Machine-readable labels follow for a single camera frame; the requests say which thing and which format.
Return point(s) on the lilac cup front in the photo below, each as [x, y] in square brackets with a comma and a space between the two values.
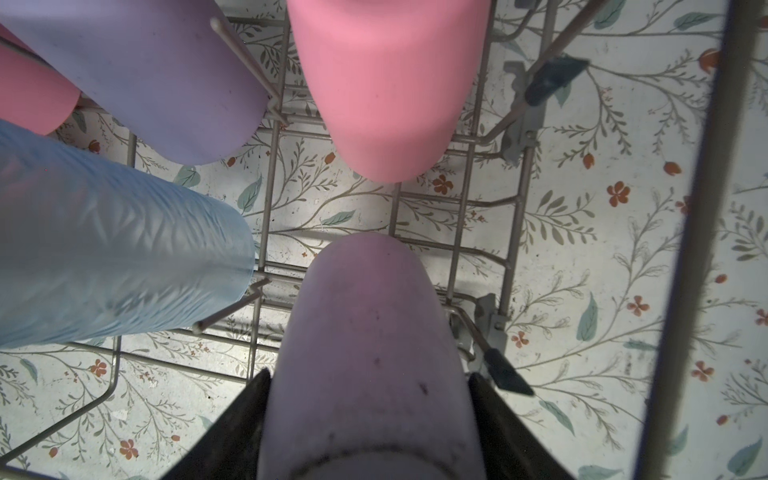
[156, 66]

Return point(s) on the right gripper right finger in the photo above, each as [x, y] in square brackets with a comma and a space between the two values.
[510, 450]

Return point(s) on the clear blue cup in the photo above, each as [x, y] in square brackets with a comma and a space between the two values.
[92, 248]

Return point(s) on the grey wire dish rack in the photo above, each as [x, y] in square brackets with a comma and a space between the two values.
[574, 245]

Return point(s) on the lilac cup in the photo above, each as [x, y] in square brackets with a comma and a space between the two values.
[156, 66]
[368, 381]

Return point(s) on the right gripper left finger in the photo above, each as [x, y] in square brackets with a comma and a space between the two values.
[230, 447]

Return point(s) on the pink cup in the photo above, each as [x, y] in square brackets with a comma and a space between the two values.
[34, 96]
[390, 78]

